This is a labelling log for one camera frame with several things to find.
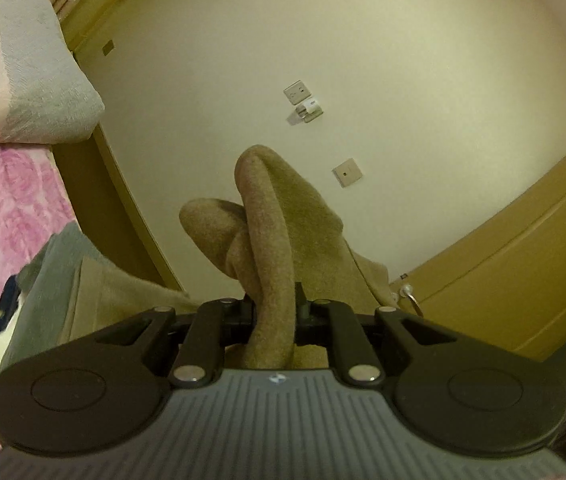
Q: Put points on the small pile of folded clothes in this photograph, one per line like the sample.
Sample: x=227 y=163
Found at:
x=48 y=285

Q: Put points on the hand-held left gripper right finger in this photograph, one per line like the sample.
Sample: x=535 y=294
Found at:
x=313 y=325

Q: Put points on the white wall socket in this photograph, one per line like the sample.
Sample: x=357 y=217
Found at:
x=296 y=92

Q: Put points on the olive long-sleeve sweater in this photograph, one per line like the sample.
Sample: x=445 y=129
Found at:
x=273 y=240

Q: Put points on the yellow wooden door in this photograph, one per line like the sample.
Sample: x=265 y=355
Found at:
x=513 y=270

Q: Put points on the white charger plug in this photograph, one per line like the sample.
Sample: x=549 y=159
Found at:
x=309 y=110

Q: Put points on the dark wall plate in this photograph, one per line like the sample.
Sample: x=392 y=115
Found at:
x=108 y=47

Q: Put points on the grey and pink rolled comforter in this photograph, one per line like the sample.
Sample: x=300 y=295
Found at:
x=23 y=70

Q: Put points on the beige wall plate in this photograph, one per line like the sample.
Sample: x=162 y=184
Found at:
x=348 y=173

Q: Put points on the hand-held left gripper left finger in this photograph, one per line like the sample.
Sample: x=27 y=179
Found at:
x=240 y=322

